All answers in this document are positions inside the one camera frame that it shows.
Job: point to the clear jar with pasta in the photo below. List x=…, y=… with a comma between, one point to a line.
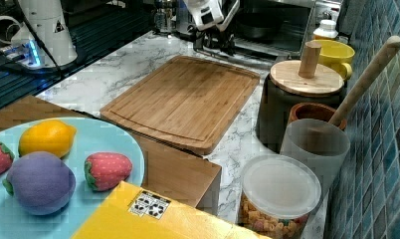
x=278, y=194

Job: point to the black canister with wooden lid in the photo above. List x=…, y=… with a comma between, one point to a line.
x=295, y=90

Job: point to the purple plush fruit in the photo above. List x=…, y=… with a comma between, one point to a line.
x=40, y=182

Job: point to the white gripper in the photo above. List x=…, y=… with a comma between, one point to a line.
x=209, y=14

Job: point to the bamboo cutting board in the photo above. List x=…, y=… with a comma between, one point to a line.
x=188, y=102

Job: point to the frosted plastic cup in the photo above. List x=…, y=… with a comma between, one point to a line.
x=320, y=145

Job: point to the white capped bottle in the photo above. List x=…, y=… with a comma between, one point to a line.
x=326, y=30

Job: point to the yellow cardboard box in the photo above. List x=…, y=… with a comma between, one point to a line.
x=132, y=212

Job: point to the plush strawberry right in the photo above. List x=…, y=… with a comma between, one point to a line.
x=105, y=170

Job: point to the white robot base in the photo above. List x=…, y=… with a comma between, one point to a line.
x=44, y=35

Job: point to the grey oven door handle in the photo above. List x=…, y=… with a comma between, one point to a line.
x=240, y=56

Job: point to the glass jar background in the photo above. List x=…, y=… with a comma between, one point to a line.
x=164, y=13

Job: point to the toaster oven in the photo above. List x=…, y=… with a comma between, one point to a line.
x=273, y=27

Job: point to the wooden pestle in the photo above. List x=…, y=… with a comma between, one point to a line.
x=379, y=62

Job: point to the dark red mortar bowl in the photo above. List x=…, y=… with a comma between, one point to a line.
x=313, y=111

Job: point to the toy lemon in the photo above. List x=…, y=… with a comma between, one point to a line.
x=53, y=136

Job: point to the yellow mug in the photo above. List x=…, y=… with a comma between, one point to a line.
x=337, y=56

